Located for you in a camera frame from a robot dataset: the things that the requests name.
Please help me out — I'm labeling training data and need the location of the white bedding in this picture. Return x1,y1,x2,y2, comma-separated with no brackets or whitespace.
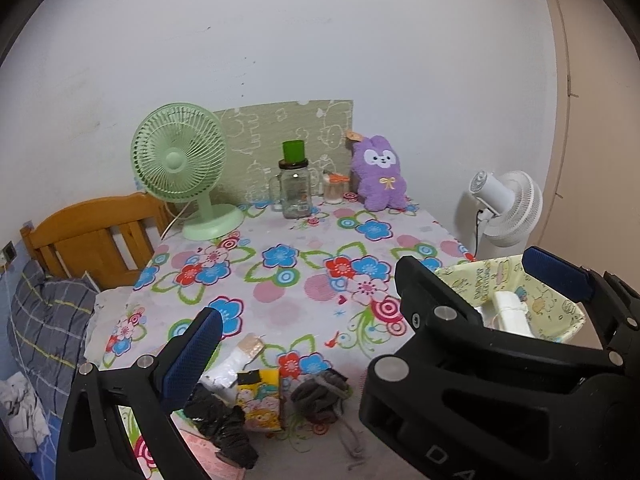
94,284,137,313

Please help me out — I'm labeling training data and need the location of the blue bed sheet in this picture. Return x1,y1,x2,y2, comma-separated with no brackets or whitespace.
20,405,76,480

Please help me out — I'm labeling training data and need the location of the glass jar mug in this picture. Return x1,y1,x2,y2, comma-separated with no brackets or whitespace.
270,157,321,220

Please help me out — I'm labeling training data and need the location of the black cloth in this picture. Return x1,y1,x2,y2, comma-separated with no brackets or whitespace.
182,385,261,469

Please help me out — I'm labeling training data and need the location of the yellow printed fabric basket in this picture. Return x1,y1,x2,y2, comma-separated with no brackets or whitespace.
432,255,587,345

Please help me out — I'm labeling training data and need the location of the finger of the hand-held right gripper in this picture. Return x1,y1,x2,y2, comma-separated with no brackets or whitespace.
522,246,640,377
394,256,490,346

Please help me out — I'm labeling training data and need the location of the wooden bed headboard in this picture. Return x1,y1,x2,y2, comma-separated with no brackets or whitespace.
20,191,174,292

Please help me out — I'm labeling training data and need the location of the green printed wall sheet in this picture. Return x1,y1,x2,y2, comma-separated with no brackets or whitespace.
212,99,355,207

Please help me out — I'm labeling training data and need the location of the green desk fan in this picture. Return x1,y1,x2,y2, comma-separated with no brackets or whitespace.
131,103,245,242

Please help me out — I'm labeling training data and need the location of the white crumpled cloth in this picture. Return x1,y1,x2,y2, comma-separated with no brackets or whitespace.
0,372,52,453

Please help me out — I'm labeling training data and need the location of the white standing fan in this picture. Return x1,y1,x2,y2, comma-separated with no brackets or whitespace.
469,169,544,263

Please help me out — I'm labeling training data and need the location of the black fan cable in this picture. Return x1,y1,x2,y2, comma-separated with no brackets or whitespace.
473,205,493,261

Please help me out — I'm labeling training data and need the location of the grey plaid pillow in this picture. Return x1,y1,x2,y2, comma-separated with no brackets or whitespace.
7,260,101,411

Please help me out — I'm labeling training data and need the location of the yellow green tissue packet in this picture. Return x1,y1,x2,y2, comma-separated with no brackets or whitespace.
235,367,287,434

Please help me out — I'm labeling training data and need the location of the white fan cable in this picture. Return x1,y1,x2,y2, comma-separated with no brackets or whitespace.
160,202,190,241

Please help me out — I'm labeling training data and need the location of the grey string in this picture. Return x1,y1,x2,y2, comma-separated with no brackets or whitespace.
334,410,372,472

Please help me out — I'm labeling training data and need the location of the floral tablecloth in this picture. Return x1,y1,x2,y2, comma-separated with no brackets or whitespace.
85,195,481,480

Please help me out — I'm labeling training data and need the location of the dark grey knitted cloth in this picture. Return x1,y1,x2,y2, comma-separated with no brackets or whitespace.
290,367,352,424

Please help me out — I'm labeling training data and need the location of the purple plush bunny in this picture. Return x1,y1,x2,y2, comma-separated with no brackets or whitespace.
346,130,409,212

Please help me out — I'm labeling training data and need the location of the white beige cloth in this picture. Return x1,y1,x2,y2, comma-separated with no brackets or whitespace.
202,332,266,395

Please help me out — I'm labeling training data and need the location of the white packet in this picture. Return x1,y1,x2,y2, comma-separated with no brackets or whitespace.
480,291,536,339

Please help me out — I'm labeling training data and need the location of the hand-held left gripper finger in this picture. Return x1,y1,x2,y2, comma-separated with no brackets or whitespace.
55,307,224,480

